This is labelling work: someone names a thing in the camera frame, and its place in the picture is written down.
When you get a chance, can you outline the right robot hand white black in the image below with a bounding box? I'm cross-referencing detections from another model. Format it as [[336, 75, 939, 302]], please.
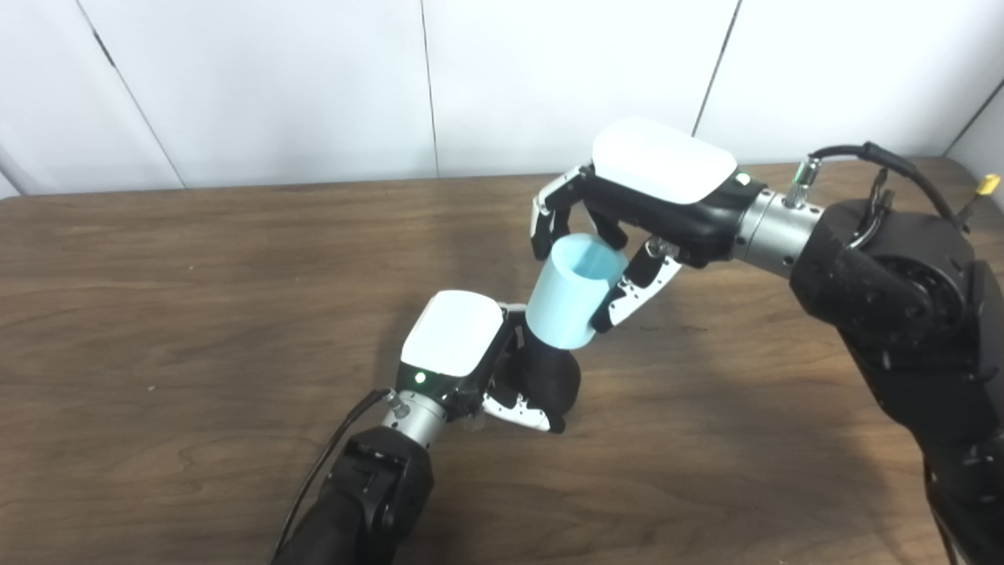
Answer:
[[529, 115, 766, 335]]

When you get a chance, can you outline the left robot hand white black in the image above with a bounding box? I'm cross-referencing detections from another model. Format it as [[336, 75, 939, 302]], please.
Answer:
[[398, 290, 566, 435]]

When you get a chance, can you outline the light blue cylinder cup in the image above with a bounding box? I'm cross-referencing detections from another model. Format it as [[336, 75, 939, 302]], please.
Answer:
[[525, 232, 631, 349]]

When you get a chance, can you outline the yellow cable connector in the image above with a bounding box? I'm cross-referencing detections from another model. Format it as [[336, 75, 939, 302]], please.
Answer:
[[960, 173, 1002, 230]]

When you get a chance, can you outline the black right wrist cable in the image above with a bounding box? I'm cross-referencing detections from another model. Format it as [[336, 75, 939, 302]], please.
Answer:
[[791, 140, 963, 248]]

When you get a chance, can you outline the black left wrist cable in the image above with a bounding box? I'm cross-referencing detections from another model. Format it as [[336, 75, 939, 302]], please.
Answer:
[[270, 388, 410, 565]]

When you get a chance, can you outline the black flared nozzle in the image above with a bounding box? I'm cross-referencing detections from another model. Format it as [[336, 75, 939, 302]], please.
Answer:
[[501, 325, 584, 426]]

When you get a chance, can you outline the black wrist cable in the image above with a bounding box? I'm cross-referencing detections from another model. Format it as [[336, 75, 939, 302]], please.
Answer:
[[270, 388, 410, 565], [791, 140, 963, 248]]

